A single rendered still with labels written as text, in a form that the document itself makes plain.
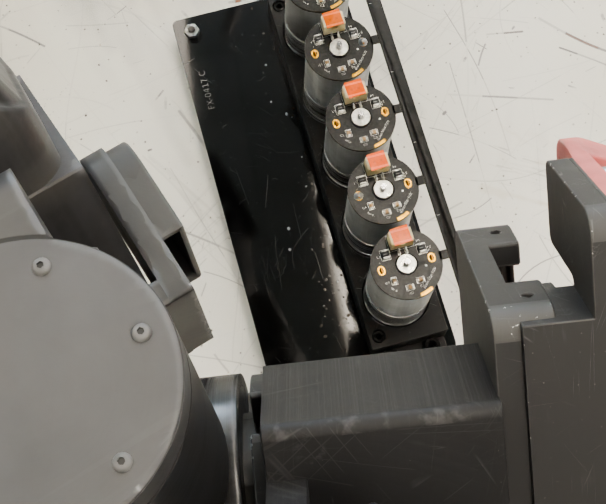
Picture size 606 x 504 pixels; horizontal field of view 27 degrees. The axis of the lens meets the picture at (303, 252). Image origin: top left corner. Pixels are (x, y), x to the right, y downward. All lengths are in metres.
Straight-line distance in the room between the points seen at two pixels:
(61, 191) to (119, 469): 0.10
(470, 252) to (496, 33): 0.25
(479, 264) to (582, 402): 0.04
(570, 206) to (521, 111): 0.26
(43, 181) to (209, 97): 0.22
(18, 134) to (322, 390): 0.09
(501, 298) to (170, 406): 0.08
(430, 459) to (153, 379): 0.07
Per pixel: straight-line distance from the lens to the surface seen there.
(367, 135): 0.45
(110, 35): 0.53
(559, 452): 0.27
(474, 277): 0.28
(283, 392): 0.28
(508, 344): 0.26
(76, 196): 0.30
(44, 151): 0.30
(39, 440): 0.21
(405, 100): 0.45
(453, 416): 0.26
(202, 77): 0.51
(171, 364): 0.21
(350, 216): 0.45
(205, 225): 0.50
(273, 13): 0.51
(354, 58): 0.46
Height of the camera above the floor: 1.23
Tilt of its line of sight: 74 degrees down
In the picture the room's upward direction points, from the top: 3 degrees clockwise
